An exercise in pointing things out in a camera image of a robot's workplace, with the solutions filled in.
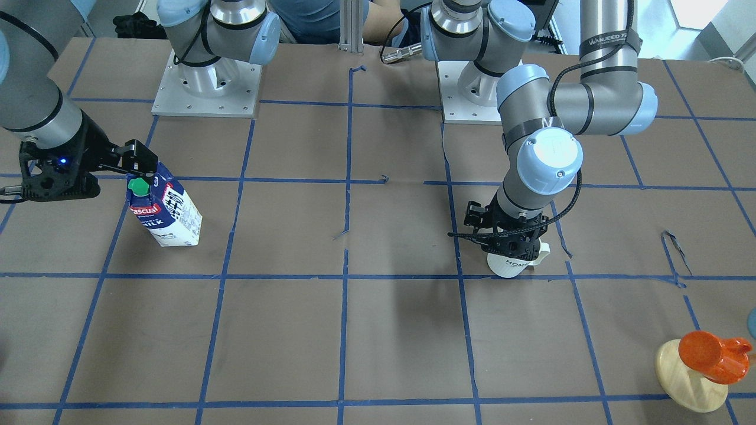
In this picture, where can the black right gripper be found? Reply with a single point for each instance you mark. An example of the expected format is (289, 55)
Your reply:
(90, 143)

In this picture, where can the seated person blue shirt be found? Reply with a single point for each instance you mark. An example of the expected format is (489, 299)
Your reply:
(319, 22)

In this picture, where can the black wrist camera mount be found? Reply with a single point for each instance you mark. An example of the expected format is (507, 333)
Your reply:
(490, 236)

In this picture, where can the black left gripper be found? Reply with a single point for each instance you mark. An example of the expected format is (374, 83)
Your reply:
(527, 238)

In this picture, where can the blue white milk carton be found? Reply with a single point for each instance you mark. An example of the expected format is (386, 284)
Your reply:
(163, 206)

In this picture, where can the orange plastic cup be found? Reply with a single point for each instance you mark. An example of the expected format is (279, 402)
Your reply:
(722, 361)

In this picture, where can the aluminium frame post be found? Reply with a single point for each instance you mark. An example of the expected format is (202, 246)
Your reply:
(351, 26)

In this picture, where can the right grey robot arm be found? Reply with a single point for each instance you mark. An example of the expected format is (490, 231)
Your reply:
(219, 48)

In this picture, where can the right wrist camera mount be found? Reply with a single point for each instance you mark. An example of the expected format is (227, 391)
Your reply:
(54, 174)

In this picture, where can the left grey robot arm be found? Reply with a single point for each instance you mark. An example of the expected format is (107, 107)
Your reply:
(541, 118)

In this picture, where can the white ceramic mug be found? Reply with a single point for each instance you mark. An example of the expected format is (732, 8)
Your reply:
(508, 267)

